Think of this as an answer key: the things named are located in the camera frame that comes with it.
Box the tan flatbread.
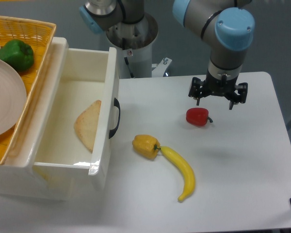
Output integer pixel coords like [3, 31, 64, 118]
[74, 100, 101, 152]

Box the beige plate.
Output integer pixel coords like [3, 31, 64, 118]
[0, 60, 27, 135]

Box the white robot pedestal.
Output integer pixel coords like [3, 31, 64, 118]
[106, 13, 158, 79]

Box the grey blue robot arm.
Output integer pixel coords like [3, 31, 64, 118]
[79, 0, 255, 107]

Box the white drawer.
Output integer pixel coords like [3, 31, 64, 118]
[32, 47, 121, 191]

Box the yellow woven basket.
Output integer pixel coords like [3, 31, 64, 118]
[0, 16, 56, 165]

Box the black cable on pedestal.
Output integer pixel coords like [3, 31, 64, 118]
[122, 37, 136, 79]

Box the yellow banana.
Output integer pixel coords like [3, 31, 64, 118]
[161, 146, 196, 202]

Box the red bell pepper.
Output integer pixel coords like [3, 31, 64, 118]
[186, 108, 213, 127]

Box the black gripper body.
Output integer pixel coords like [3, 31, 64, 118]
[203, 72, 238, 97]

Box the white metal base bracket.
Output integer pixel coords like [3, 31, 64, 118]
[151, 57, 173, 78]

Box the black top drawer handle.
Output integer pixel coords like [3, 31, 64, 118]
[109, 97, 121, 139]

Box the green bell pepper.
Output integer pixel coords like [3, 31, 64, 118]
[0, 39, 34, 72]

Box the yellow bell pepper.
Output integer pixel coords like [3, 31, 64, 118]
[132, 134, 161, 160]

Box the white drawer cabinet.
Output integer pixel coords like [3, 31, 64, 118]
[0, 37, 71, 200]

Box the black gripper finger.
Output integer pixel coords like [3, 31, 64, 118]
[188, 77, 208, 106]
[225, 83, 248, 110]

